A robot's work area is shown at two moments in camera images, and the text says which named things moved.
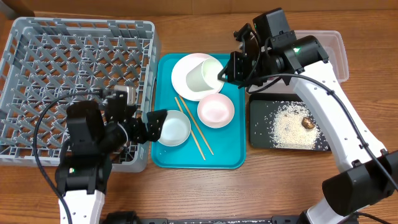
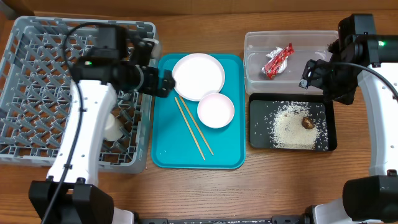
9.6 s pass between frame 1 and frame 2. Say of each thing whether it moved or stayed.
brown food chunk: stayed
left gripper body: moved
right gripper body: moved
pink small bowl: stayed
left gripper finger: moved
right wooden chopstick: stayed
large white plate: stayed
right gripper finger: moved
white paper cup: moved
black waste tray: stayed
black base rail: stayed
